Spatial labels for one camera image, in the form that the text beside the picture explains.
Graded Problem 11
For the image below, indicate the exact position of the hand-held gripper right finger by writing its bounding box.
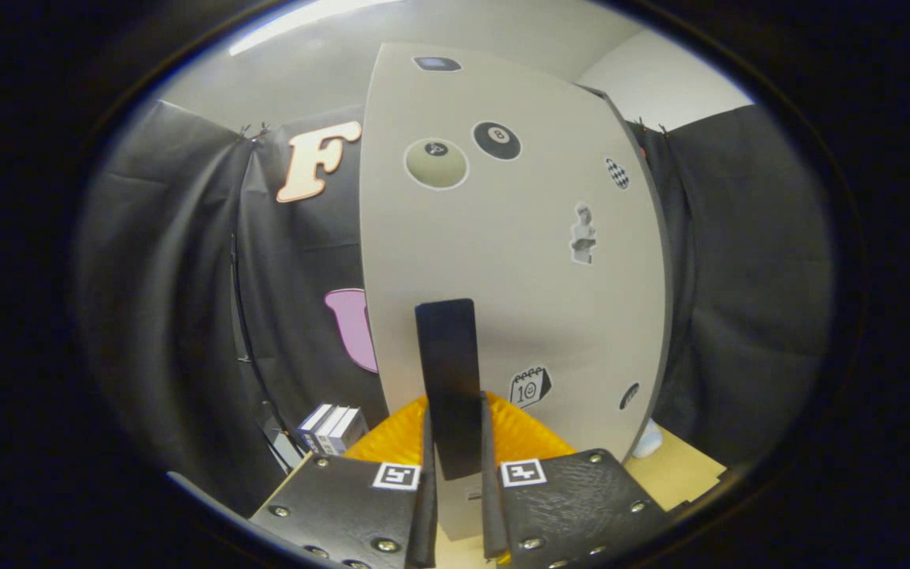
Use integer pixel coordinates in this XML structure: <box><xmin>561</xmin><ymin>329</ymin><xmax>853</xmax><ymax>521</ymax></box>
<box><xmin>480</xmin><ymin>391</ymin><xmax>673</xmax><ymax>569</ymax></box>

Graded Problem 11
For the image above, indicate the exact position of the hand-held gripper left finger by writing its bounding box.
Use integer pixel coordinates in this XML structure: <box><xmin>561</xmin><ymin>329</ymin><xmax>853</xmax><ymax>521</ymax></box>
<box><xmin>248</xmin><ymin>395</ymin><xmax>440</xmax><ymax>569</ymax></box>

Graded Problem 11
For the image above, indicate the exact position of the black door handle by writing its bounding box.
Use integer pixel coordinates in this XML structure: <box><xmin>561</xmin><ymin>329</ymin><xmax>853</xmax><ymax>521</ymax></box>
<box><xmin>414</xmin><ymin>299</ymin><xmax>483</xmax><ymax>481</ymax></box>

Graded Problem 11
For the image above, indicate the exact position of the white cabinet door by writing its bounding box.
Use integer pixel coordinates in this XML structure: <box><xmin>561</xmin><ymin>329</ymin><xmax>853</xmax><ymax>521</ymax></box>
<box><xmin>359</xmin><ymin>41</ymin><xmax>671</xmax><ymax>542</ymax></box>

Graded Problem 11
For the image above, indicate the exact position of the small white rounded object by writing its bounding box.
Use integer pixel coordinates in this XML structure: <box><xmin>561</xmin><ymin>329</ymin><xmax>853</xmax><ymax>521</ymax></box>
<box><xmin>630</xmin><ymin>419</ymin><xmax>665</xmax><ymax>459</ymax></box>

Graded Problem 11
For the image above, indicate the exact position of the black backdrop cloth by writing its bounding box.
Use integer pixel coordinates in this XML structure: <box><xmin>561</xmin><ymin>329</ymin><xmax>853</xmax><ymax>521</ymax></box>
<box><xmin>76</xmin><ymin>99</ymin><xmax>835</xmax><ymax>507</ymax></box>

